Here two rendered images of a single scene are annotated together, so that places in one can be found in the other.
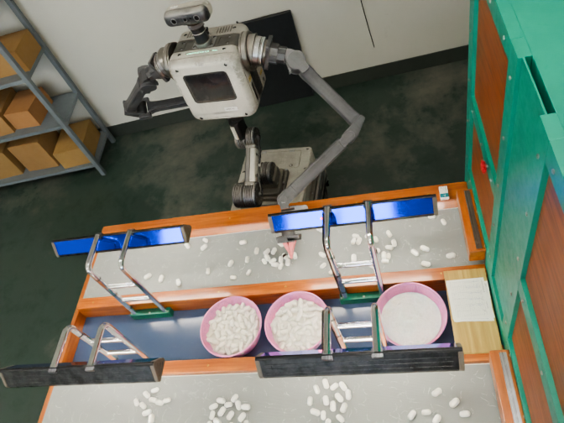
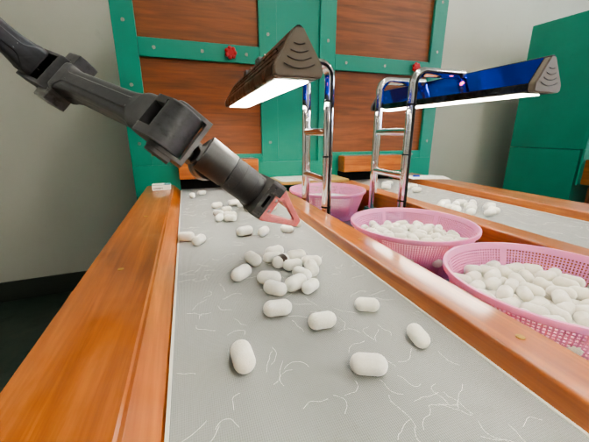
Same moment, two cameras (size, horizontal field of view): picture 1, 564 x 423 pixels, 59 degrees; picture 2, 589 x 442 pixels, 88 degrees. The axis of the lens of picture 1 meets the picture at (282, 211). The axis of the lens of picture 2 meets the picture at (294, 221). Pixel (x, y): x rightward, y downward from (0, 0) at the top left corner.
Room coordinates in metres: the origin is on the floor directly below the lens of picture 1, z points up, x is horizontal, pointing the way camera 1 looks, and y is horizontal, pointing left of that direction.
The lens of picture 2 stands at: (1.57, 0.44, 0.96)
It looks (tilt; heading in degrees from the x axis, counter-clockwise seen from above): 16 degrees down; 229
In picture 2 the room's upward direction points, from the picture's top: straight up
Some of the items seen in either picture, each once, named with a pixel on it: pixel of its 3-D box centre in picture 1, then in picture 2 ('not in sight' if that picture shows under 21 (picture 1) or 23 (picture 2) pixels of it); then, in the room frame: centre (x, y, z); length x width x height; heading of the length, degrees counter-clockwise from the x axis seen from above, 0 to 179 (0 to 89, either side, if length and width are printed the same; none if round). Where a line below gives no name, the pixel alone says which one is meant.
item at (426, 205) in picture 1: (349, 211); (256, 81); (1.12, -0.23, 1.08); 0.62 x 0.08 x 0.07; 68
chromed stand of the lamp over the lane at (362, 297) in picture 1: (356, 254); (287, 155); (1.04, -0.20, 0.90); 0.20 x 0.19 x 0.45; 68
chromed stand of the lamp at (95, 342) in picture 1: (110, 366); not in sight; (1.03, 0.85, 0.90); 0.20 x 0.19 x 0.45; 68
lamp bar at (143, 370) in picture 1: (78, 370); not in sight; (0.96, 0.88, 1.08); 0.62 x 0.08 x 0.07; 68
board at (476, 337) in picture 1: (471, 309); (305, 179); (0.71, -0.49, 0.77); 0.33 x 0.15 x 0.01; 158
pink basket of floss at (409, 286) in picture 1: (410, 319); (327, 202); (0.79, -0.29, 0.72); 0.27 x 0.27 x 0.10
